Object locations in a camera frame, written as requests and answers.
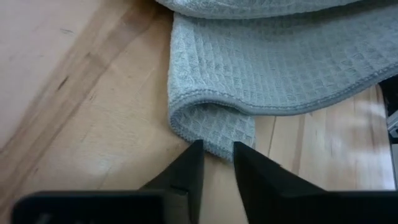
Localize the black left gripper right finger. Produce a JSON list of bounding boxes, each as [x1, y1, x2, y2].
[[233, 141, 327, 224]]

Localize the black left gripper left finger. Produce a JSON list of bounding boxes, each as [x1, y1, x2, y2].
[[139, 139, 205, 224]]

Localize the grey waffle microfiber towel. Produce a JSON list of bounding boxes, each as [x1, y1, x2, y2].
[[154, 0, 398, 163]]

